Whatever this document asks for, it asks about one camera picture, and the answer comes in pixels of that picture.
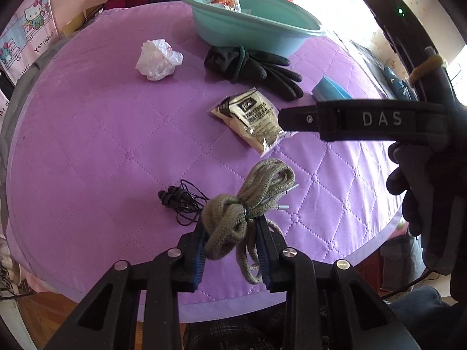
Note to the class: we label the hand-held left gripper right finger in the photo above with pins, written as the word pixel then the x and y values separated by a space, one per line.
pixel 271 262

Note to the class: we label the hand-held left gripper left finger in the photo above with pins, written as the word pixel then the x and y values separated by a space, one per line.
pixel 189 262

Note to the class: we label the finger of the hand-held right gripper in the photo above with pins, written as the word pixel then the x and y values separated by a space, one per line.
pixel 297 118

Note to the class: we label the blue face mask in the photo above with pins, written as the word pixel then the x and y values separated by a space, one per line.
pixel 328 89

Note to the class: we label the beige seasoning packet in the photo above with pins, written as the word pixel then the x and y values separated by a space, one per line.
pixel 251 120

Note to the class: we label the black earphones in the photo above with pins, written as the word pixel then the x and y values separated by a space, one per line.
pixel 175 198

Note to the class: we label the black gloves bundle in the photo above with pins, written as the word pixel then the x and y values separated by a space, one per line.
pixel 255 67

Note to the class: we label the teal plastic basin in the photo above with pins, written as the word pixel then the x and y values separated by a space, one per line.
pixel 255 32

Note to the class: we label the white snack packet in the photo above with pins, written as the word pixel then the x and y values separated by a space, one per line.
pixel 224 2

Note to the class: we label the white tissue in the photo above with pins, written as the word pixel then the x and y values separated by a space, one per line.
pixel 157 60

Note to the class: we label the person's right hand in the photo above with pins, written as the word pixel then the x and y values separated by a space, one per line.
pixel 437 189

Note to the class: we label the dark blue printed cloth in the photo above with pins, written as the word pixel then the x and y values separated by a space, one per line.
pixel 397 82

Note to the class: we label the person's dark blue clothing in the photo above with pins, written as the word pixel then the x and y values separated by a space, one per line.
pixel 430 321

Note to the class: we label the pink cartoon curtain panel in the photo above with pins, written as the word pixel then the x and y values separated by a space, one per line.
pixel 3 105
pixel 29 25

